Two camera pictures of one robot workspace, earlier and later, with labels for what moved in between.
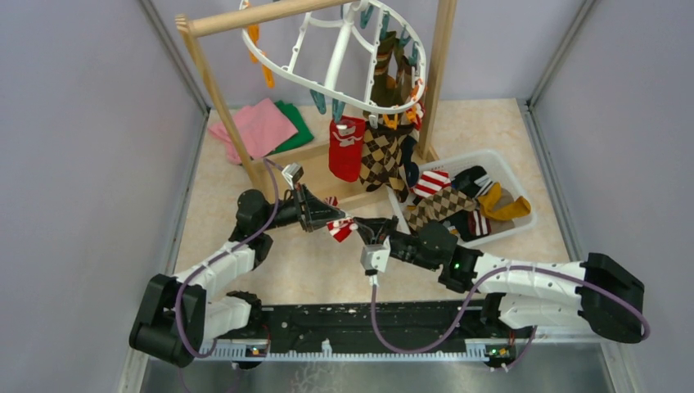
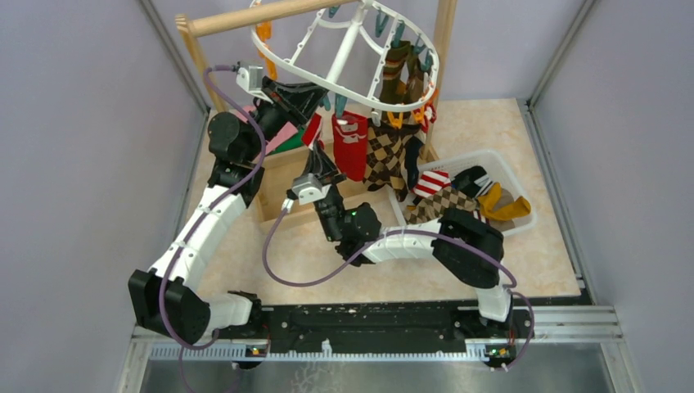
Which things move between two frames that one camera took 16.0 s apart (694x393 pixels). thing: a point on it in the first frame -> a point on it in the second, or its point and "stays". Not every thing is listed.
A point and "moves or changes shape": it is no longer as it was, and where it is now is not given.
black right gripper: x=375 y=228 -> x=321 y=165
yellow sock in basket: x=519 y=206 stays
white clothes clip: x=373 y=121 moves or changes shape
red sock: x=345 y=147 moves or changes shape
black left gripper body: x=295 y=207 -> x=283 y=101
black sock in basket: x=470 y=224 stays
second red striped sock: x=430 y=182 stays
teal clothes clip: x=338 y=107 moves or changes shape
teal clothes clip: x=319 y=100 moves or changes shape
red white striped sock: x=340 y=228 moves or changes shape
